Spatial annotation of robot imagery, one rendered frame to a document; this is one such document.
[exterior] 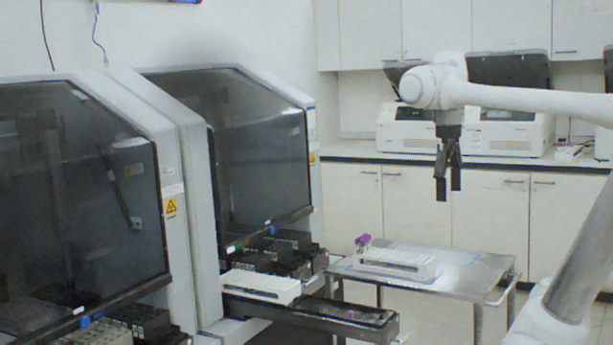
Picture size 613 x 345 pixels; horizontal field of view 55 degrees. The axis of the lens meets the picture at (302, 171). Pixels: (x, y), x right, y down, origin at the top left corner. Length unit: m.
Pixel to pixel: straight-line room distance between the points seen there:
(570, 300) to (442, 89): 0.58
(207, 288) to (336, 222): 2.64
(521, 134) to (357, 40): 1.45
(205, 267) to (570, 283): 1.12
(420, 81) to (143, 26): 2.09
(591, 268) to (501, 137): 2.57
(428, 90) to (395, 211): 2.86
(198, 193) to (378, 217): 2.60
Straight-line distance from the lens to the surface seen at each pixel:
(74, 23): 3.04
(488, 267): 2.28
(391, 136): 4.23
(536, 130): 3.95
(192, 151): 1.91
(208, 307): 2.06
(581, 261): 1.49
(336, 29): 4.68
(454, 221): 4.19
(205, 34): 3.69
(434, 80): 1.53
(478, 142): 4.03
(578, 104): 1.59
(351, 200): 4.46
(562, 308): 1.54
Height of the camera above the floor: 1.62
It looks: 11 degrees down
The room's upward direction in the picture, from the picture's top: 3 degrees counter-clockwise
